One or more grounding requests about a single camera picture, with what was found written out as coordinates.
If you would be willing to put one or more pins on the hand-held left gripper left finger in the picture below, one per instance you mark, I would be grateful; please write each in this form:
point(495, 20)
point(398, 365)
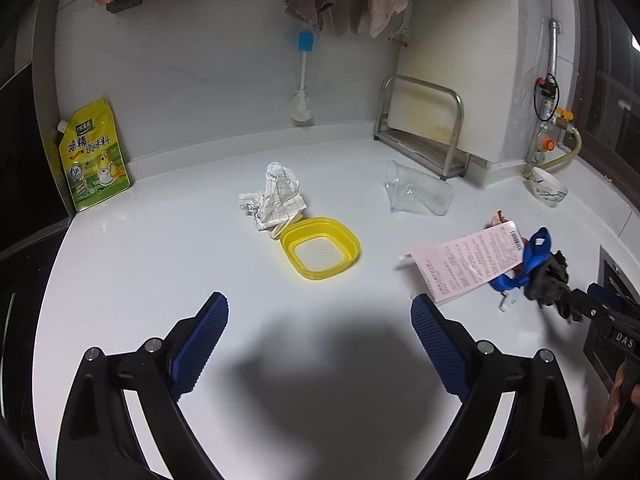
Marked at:
point(200, 340)

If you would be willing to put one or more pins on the black cloth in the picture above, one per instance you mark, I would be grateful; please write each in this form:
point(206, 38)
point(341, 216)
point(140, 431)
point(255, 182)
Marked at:
point(547, 280)

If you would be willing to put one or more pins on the yellow seasoning pouch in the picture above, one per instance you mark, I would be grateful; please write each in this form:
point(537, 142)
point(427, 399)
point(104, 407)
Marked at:
point(95, 160)

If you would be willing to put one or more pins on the pink printed paper sheet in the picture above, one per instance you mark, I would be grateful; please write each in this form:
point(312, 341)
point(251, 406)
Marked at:
point(465, 265)

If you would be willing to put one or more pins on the pink towel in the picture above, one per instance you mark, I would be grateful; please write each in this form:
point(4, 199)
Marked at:
point(385, 0)

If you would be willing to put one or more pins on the person's right hand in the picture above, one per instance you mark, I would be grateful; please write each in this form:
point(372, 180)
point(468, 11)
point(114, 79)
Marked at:
point(614, 400)

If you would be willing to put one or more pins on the blue white bottle brush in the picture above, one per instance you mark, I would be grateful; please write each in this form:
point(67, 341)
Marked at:
point(303, 70)

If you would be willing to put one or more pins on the metal board rack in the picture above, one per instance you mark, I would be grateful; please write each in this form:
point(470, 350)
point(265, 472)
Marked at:
point(415, 146)

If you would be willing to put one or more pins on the crumpled checked paper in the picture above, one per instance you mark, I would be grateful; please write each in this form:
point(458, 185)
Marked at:
point(280, 195)

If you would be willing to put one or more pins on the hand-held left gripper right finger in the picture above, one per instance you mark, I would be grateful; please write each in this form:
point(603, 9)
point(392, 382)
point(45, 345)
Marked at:
point(440, 345)

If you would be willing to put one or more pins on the clear plastic cup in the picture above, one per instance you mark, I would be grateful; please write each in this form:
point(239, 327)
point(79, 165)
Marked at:
point(420, 192)

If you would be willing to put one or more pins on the white cutting board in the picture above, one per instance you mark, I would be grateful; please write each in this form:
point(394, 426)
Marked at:
point(475, 50)

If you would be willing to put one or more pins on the black wall hook block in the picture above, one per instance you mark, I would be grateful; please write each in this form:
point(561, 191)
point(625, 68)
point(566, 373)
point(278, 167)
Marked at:
point(125, 5)

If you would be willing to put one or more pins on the dark window frame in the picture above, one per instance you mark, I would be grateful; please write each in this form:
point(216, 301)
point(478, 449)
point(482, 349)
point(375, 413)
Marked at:
point(610, 85)

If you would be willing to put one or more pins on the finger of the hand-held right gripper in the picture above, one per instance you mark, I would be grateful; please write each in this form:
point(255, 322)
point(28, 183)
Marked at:
point(602, 292)
point(587, 305)

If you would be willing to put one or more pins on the gas pipe valve assembly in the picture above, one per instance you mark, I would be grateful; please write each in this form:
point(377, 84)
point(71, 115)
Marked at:
point(553, 50)

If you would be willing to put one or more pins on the stainless steel sink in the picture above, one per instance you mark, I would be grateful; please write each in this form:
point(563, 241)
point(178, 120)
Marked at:
point(600, 360)

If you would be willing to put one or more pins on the small white plastic piece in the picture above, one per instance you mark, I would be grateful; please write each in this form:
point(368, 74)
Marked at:
point(506, 302)

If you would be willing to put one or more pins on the yellow square container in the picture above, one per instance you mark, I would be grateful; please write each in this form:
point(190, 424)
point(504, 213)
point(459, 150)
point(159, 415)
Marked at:
point(350, 250)

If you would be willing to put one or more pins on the white patterned bowl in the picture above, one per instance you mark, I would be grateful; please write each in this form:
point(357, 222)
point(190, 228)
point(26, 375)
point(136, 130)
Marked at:
point(547, 190)

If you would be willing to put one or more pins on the blue ribbon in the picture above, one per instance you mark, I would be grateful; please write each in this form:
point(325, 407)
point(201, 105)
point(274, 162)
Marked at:
point(535, 255)

